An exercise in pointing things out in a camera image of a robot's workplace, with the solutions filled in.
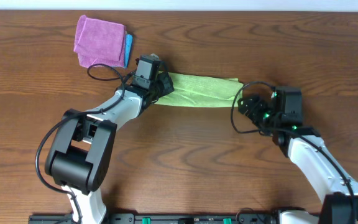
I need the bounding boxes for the green microfiber cloth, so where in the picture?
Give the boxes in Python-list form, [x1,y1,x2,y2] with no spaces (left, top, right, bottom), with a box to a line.
[156,73,243,108]

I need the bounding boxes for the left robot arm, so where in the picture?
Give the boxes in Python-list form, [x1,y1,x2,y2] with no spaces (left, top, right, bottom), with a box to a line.
[45,72,174,223]

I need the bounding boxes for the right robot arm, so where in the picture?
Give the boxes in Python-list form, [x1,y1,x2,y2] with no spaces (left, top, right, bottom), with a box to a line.
[237,91,358,223]

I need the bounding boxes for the blue folded cloth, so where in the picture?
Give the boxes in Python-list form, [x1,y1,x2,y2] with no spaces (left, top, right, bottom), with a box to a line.
[124,34,133,68]

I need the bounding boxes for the purple folded microfiber cloth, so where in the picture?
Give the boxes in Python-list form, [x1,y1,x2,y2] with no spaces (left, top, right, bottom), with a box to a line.
[74,15,126,68]

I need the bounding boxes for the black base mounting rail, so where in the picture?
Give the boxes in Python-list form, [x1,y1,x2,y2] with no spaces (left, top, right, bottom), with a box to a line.
[28,212,279,224]

